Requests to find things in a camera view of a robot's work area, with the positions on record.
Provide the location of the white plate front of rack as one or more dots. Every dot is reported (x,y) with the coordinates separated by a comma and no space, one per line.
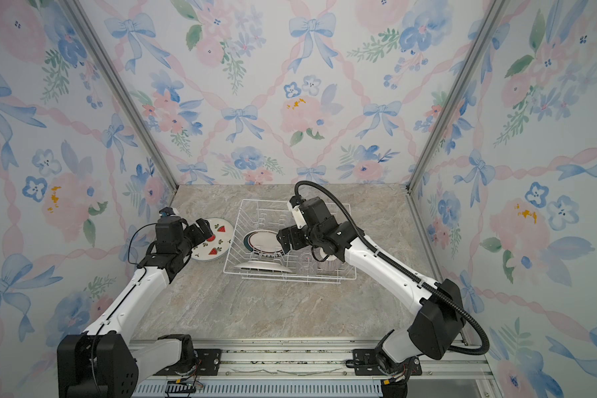
(264,267)

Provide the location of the right aluminium corner post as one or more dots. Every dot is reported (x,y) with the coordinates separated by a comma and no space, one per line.
(476,52)

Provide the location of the white vent grille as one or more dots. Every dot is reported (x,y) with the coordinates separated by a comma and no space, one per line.
(251,388)

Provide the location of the grey striped ceramic bowl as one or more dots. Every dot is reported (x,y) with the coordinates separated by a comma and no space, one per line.
(331,264)

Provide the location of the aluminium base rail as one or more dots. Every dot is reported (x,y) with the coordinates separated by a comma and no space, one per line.
(325,359)

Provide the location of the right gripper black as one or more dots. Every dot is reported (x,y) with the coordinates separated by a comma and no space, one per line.
(293,233)

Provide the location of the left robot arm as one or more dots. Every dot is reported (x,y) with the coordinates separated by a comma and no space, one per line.
(98,362)

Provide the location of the watermelon pattern plate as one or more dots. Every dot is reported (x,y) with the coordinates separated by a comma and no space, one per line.
(218,245)

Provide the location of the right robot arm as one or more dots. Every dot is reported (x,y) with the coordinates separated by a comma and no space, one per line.
(435,323)

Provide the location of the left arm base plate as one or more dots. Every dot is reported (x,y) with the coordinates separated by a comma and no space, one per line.
(205,362)

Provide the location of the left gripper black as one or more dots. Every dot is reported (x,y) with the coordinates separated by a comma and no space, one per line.
(198,235)

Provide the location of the aluminium corner post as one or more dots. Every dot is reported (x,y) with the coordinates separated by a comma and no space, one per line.
(476,52)
(77,16)

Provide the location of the green and red rimmed plate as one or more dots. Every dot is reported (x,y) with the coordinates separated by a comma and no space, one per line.
(263,243)

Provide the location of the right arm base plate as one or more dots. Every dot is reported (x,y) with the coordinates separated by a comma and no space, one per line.
(369,362)

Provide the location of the left aluminium corner post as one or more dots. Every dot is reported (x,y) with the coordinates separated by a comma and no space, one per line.
(77,16)

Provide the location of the white wire dish rack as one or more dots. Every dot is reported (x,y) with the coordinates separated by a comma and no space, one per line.
(273,216)

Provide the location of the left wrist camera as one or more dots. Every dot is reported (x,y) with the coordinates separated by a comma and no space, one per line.
(168,215)

